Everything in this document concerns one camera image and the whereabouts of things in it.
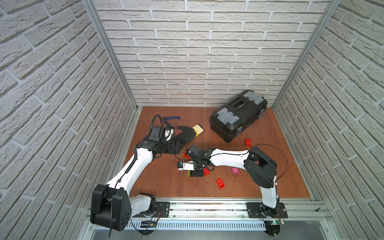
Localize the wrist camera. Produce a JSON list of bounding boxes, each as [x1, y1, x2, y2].
[[148, 126, 174, 142], [177, 161, 195, 171]]

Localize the black plastic toolbox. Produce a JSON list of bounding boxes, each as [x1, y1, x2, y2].
[[209, 90, 268, 143]]

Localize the black work glove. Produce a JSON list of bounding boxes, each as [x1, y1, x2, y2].
[[173, 124, 204, 145]]

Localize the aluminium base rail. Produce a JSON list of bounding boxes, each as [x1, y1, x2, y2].
[[85, 196, 334, 232]]

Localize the blue handled pliers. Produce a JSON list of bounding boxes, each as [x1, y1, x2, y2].
[[162, 116, 181, 129]]

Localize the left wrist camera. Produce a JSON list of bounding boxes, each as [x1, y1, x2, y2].
[[148, 126, 174, 142]]

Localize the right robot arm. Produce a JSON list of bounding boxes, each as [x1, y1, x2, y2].
[[177, 146, 288, 219]]

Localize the red lego brick front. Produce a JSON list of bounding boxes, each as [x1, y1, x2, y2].
[[216, 178, 225, 189]]

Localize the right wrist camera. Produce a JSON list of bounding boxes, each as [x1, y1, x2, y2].
[[177, 161, 195, 171]]

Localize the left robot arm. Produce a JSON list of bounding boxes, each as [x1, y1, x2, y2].
[[90, 124, 181, 231]]

